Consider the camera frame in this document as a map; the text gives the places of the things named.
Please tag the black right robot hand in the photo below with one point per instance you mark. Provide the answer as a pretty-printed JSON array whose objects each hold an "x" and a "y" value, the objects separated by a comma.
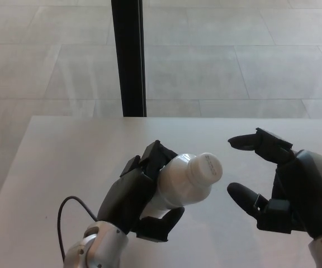
[{"x": 314, "y": 192}]

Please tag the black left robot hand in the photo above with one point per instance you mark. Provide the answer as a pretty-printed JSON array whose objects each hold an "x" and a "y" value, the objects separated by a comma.
[{"x": 124, "y": 195}]

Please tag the white plastic bottle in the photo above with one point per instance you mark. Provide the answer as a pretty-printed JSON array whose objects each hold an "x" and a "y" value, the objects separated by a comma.
[{"x": 177, "y": 178}]

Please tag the white bottle cap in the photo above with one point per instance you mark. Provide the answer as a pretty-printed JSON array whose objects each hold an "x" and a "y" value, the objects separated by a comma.
[{"x": 208, "y": 167}]

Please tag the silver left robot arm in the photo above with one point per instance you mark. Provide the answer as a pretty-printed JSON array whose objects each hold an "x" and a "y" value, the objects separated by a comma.
[{"x": 102, "y": 248}]

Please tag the black vertical window post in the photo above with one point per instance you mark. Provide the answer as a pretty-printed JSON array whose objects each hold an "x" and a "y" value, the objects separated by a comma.
[{"x": 130, "y": 58}]

